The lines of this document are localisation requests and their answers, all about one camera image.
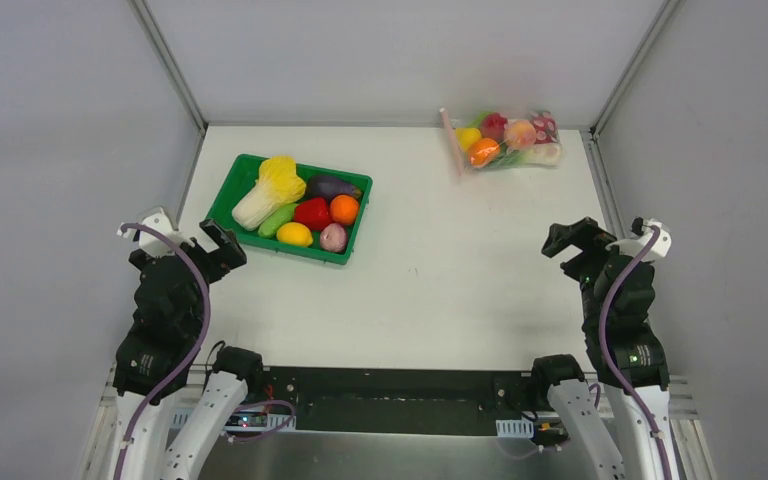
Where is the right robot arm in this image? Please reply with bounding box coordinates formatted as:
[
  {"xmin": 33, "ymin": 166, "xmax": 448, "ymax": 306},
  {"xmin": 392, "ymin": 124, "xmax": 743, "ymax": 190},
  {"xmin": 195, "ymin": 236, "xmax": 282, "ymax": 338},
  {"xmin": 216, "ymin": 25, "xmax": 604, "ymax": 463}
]
[{"xmin": 525, "ymin": 217, "xmax": 679, "ymax": 479}]

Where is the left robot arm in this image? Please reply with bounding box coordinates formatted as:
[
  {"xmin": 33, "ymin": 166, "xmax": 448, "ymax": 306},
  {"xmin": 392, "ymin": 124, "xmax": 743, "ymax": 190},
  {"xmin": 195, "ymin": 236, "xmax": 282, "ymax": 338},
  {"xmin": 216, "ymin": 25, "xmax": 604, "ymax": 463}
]
[{"xmin": 108, "ymin": 211, "xmax": 265, "ymax": 479}]

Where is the fake orange in tray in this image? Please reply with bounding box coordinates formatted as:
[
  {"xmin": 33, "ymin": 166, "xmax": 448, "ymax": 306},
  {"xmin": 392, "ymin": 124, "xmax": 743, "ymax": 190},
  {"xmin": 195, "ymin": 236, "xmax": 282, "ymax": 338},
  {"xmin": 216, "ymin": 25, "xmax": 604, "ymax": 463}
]
[{"xmin": 329, "ymin": 195, "xmax": 360, "ymax": 226}]

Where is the fake peach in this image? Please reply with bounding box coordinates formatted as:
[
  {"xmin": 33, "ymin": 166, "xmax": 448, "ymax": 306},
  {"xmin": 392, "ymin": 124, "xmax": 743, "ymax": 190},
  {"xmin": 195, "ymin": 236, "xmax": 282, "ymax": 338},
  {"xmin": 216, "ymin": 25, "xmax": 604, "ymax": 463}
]
[{"xmin": 503, "ymin": 120, "xmax": 538, "ymax": 150}]

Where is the fake pink onion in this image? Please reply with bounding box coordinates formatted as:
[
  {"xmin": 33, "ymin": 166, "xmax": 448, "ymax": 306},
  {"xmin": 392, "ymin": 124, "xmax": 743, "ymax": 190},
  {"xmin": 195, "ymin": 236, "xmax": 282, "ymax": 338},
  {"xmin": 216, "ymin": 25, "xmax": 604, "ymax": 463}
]
[{"xmin": 319, "ymin": 223, "xmax": 349, "ymax": 254}]

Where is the fake purple eggplant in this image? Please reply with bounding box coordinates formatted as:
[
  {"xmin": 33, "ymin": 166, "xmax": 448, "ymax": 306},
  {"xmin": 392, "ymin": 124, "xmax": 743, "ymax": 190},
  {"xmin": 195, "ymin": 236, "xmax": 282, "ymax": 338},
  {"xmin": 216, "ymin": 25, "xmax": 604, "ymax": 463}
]
[{"xmin": 305, "ymin": 174, "xmax": 363, "ymax": 202}]

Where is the green plastic tray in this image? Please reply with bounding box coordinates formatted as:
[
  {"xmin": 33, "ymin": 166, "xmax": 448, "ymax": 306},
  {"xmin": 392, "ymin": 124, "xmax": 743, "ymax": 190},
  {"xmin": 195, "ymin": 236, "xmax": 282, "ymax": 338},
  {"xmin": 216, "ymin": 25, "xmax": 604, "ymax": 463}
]
[{"xmin": 207, "ymin": 154, "xmax": 373, "ymax": 265}]

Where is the fake green cucumber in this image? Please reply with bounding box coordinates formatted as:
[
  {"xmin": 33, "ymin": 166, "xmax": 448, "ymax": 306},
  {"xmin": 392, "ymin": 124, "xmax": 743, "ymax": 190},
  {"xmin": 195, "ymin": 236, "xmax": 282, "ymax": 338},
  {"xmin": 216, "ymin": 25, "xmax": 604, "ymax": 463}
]
[{"xmin": 257, "ymin": 203, "xmax": 298, "ymax": 239}]

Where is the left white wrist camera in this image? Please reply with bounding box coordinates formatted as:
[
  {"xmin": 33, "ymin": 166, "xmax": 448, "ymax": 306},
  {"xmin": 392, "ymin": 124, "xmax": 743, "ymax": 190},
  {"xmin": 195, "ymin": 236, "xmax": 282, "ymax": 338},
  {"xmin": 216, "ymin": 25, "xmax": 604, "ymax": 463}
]
[{"xmin": 117, "ymin": 206, "xmax": 195, "ymax": 258}]

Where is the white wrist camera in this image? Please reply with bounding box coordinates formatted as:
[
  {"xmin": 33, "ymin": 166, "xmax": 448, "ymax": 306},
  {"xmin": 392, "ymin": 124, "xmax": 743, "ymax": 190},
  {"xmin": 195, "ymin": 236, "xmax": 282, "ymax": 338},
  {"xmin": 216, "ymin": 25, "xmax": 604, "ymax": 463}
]
[
  {"xmin": 117, "ymin": 206, "xmax": 195, "ymax": 258},
  {"xmin": 605, "ymin": 217, "xmax": 672, "ymax": 263}
]

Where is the aluminium frame rail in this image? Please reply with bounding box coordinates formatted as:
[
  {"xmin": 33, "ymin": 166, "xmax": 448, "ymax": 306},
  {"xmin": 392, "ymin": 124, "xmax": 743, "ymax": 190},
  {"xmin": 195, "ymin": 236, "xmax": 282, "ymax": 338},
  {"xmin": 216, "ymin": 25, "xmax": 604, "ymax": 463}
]
[{"xmin": 128, "ymin": 0, "xmax": 208, "ymax": 137}]

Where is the fake yellow lemon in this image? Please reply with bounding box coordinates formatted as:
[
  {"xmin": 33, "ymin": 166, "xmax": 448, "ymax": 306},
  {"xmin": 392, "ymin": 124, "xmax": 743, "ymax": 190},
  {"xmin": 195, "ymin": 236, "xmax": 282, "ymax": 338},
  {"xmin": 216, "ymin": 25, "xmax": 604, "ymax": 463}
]
[{"xmin": 276, "ymin": 222, "xmax": 313, "ymax": 248}]

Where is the fake red bell pepper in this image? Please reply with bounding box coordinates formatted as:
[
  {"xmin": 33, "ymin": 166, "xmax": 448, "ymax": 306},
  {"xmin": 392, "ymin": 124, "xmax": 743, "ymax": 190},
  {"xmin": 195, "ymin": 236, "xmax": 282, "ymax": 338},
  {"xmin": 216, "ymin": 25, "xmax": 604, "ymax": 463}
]
[{"xmin": 293, "ymin": 197, "xmax": 332, "ymax": 232}]

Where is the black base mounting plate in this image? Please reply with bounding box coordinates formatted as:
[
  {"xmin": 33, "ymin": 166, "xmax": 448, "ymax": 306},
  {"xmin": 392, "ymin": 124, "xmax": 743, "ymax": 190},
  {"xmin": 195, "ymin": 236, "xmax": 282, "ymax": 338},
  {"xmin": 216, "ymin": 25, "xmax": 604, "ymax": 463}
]
[{"xmin": 229, "ymin": 355, "xmax": 585, "ymax": 437}]

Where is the clear zip top bag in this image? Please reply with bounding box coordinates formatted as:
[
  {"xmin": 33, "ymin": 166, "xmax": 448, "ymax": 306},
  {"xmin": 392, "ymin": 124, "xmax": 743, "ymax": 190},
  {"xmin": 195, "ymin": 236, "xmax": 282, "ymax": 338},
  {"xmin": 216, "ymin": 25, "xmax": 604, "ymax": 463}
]
[{"xmin": 439, "ymin": 108, "xmax": 566, "ymax": 175}]

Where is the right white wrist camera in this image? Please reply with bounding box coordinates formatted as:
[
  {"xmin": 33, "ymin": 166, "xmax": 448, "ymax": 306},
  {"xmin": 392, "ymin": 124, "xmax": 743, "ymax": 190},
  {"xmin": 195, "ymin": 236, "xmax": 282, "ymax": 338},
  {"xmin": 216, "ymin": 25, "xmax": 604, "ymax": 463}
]
[{"xmin": 605, "ymin": 217, "xmax": 672, "ymax": 263}]

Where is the fake napa cabbage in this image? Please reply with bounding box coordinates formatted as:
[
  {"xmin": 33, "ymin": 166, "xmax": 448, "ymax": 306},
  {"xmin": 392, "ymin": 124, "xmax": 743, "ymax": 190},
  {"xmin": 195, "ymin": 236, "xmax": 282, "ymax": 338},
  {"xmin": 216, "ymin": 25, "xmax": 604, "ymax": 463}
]
[{"xmin": 231, "ymin": 156, "xmax": 306, "ymax": 231}]

